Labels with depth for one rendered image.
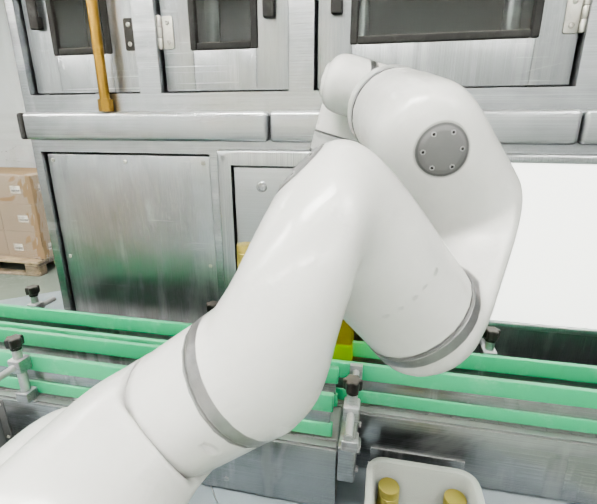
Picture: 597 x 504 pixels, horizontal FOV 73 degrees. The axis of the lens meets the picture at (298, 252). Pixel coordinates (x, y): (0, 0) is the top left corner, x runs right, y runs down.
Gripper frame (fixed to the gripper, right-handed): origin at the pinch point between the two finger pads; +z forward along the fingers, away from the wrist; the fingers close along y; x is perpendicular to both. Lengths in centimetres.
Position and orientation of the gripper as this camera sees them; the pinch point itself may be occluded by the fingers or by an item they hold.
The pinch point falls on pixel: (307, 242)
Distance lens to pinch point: 69.3
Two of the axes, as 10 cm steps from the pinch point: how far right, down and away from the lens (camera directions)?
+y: -2.0, 3.0, -9.3
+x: 9.5, 3.0, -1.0
